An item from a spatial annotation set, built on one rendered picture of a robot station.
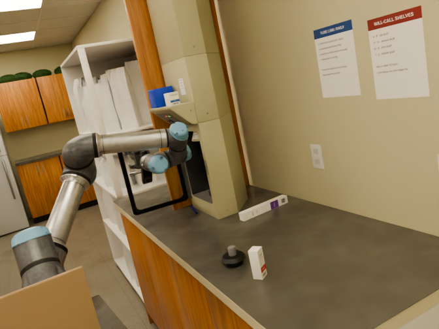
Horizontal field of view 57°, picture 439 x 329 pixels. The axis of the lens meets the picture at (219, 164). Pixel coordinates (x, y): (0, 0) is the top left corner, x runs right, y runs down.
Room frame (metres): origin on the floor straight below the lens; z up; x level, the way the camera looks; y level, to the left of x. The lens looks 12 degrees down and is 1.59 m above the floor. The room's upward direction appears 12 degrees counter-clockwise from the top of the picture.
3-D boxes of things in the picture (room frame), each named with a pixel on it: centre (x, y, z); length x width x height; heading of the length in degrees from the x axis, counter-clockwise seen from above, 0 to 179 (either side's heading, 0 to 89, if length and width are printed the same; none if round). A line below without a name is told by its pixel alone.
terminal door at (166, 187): (2.07, 0.35, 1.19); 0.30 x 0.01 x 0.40; 109
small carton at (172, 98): (1.92, 0.15, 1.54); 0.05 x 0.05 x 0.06; 33
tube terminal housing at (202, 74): (2.04, 0.01, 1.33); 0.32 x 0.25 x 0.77; 25
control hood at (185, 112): (1.97, 0.18, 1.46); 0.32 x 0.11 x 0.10; 25
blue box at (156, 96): (2.05, 0.21, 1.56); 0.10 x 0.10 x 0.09; 25
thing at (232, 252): (1.35, 0.02, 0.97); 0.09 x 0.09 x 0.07
